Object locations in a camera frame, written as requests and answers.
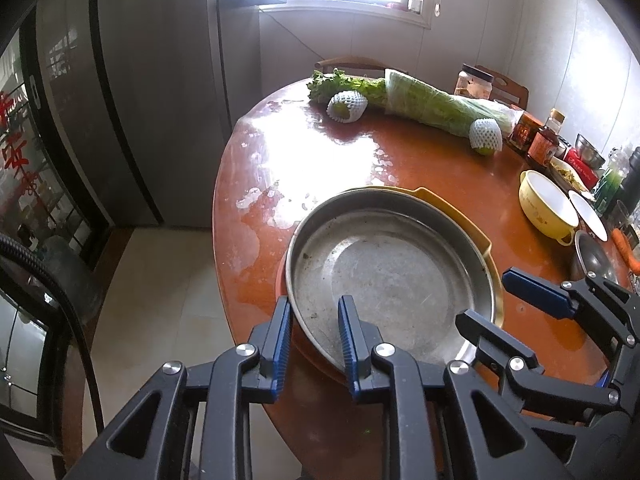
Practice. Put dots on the red label sauce bottle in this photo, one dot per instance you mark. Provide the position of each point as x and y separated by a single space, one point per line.
542 146

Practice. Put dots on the orange cap bottle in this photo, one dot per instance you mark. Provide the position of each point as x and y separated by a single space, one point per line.
556 120

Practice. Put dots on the green plastic bottle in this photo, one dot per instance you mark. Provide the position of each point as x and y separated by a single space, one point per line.
612 180

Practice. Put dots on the glass jar black lid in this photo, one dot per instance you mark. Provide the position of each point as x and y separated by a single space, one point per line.
472 85

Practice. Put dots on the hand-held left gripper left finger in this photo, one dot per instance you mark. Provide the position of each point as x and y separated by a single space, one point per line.
280 355

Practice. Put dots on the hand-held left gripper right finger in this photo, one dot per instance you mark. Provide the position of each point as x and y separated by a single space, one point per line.
352 350

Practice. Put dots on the small white container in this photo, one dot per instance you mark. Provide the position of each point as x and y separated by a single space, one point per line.
414 2

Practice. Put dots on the large steel bowl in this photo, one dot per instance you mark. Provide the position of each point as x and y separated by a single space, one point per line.
592 260

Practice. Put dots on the round steel plate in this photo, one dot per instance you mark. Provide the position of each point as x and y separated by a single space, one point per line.
390 280

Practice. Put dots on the grey refrigerator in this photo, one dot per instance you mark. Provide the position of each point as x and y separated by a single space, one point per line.
150 85

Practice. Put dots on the sauce jar red lid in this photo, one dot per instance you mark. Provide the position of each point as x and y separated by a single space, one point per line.
525 132

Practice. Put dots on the red box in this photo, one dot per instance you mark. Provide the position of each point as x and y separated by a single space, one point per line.
584 171

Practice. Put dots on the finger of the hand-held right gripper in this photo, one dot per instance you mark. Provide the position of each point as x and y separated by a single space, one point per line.
500 355
540 295

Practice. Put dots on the glass door red decoration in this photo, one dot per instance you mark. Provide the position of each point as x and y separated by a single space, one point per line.
25 160

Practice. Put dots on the white paper bowl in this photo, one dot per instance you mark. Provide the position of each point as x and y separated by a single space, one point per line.
590 215

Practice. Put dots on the wooden chair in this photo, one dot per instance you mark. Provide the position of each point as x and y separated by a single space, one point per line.
350 63
507 86

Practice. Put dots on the leafy green vegetable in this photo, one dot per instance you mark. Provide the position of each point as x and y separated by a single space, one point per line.
340 85

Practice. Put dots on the steel cup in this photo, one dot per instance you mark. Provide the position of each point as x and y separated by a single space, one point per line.
590 150

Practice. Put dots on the black thermos flask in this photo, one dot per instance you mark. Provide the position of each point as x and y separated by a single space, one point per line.
632 175

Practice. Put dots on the wrapped napa cabbage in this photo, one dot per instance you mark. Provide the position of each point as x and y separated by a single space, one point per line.
435 102

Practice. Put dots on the yellow shell-shaped plate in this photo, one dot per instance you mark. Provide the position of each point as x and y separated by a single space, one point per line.
450 210

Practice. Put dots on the white dish with food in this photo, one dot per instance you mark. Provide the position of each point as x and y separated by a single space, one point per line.
565 176

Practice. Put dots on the clear plastic cup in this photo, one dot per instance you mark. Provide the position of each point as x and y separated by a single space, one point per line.
622 215

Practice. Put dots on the fruit in foam net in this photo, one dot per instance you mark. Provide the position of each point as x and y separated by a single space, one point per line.
485 135
345 105

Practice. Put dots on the carrot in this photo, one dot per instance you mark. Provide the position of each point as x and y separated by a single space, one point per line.
622 242

